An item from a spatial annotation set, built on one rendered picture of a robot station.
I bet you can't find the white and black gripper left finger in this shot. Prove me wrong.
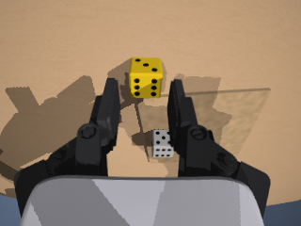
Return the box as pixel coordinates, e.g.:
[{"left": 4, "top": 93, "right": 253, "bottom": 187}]
[{"left": 13, "top": 78, "right": 120, "bottom": 218}]

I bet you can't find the yellow die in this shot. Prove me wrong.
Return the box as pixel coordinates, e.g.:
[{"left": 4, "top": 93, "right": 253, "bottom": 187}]
[{"left": 129, "top": 57, "right": 163, "bottom": 98}]

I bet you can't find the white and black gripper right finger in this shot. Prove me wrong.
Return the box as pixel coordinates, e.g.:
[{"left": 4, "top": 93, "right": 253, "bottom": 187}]
[{"left": 167, "top": 79, "right": 271, "bottom": 218}]

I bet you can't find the tan flat mat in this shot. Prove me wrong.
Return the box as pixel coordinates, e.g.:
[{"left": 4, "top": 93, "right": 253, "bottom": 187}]
[{"left": 136, "top": 88, "right": 271, "bottom": 164}]

